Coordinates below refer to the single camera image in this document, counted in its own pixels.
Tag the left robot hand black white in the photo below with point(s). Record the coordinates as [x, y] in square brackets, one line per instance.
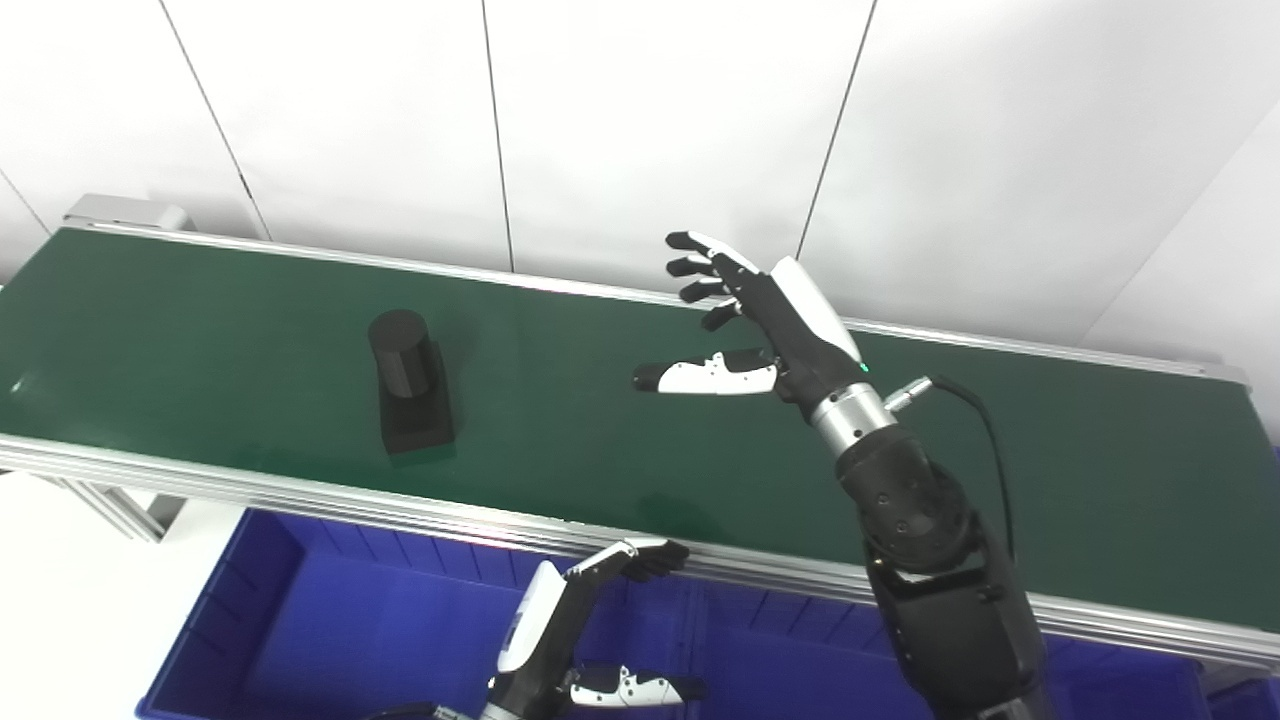
[545, 640]

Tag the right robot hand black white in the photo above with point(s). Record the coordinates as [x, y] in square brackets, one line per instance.
[790, 325]

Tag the black cylinder block part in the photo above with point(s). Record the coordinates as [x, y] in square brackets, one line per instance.
[410, 390]

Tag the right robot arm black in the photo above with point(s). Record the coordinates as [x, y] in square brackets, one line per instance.
[930, 560]

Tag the blue plastic bin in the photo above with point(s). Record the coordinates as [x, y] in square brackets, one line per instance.
[350, 640]
[800, 670]
[1250, 702]

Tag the green conveyor belt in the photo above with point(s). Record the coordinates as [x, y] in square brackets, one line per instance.
[200, 330]
[350, 495]

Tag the aluminium conveyor support leg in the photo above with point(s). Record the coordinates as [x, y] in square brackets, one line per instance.
[120, 508]

